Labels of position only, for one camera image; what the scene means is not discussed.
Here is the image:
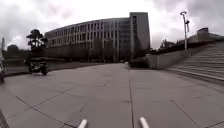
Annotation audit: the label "large curved grey building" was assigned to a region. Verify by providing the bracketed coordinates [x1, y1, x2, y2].
[43, 11, 152, 64]

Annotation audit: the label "tall lamp pole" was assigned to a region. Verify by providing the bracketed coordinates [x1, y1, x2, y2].
[179, 10, 191, 57]

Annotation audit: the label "dark pine tree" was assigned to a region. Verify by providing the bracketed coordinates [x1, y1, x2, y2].
[25, 28, 49, 66]

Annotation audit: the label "low grey wall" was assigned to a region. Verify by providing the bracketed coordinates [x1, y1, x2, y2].
[146, 46, 214, 70]

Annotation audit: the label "robot's own part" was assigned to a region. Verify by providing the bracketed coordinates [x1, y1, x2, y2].
[77, 118, 89, 128]
[138, 116, 151, 128]

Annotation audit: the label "wide grey stone steps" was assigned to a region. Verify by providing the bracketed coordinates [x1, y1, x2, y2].
[166, 40, 224, 83]

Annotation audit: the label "dark parked vehicle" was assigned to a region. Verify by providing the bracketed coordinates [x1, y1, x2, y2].
[27, 57, 50, 76]

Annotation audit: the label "dark bush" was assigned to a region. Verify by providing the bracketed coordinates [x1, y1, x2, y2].
[127, 55, 150, 70]

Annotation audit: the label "dark hedge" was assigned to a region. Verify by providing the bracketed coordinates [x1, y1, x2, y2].
[2, 43, 32, 67]

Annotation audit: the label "low-roofed building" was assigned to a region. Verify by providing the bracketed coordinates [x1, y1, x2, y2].
[156, 27, 224, 54]

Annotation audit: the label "grey paved plaza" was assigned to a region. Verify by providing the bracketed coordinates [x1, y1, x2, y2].
[0, 62, 224, 128]

